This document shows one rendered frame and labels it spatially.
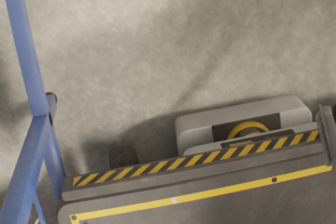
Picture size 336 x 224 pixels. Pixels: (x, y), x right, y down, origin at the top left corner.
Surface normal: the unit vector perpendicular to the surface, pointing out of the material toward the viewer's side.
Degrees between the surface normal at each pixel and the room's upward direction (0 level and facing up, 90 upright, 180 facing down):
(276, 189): 0
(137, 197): 0
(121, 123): 0
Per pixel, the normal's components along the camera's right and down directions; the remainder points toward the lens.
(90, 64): 0.10, 0.33
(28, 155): -0.16, -0.93
